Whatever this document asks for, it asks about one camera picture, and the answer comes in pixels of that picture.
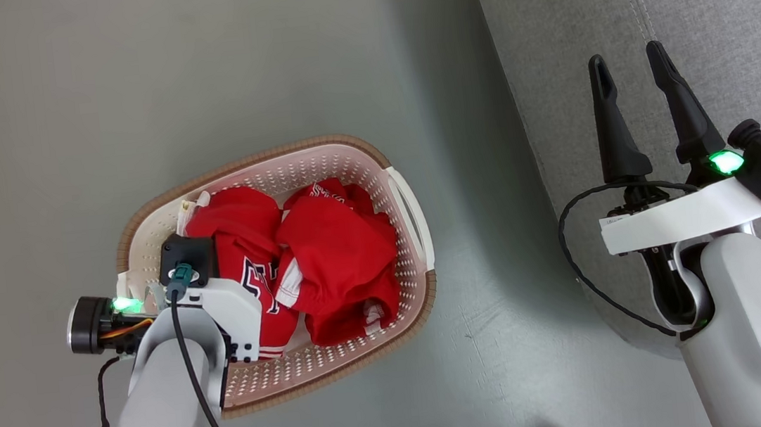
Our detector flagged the red jersey garment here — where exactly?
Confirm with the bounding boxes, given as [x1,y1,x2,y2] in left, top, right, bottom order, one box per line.
[263,172,409,352]

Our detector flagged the black braided left gripper cable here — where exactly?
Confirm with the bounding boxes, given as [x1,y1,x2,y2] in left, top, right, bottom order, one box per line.
[87,354,129,427]

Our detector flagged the red jersey large dark numerals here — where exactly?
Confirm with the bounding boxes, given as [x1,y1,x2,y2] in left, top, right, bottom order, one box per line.
[180,181,304,368]

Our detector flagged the black cable with teal plug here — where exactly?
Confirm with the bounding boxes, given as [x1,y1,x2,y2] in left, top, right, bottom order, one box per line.
[163,258,245,427]

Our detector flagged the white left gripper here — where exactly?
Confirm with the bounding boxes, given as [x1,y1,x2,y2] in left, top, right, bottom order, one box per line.
[63,272,269,381]

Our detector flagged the cream perforated basket brown rim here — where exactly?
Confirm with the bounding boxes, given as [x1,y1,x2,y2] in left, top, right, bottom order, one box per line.
[105,125,451,427]

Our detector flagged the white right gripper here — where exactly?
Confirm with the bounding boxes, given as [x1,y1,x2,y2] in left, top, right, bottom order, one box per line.
[581,30,761,259]

